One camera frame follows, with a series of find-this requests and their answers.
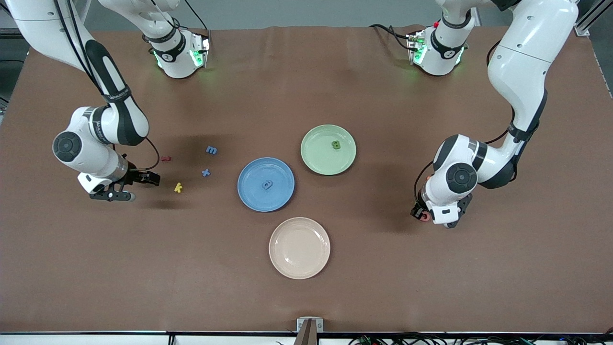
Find tangled black floor cables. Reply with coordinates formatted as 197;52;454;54
349;331;613;345

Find grey metal bracket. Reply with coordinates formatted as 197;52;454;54
296;317;324;333

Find green plate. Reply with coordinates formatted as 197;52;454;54
300;124;357;176

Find white table edge rail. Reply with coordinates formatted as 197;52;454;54
0;333;613;345

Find grey camera post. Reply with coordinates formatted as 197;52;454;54
293;319;319;345

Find blue plate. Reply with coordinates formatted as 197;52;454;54
237;157;295;213

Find beige plate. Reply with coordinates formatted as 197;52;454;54
268;217;331;280

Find brown table cover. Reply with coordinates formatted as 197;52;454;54
0;25;613;334

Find black base cable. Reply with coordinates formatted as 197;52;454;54
369;23;413;51
184;0;211;32

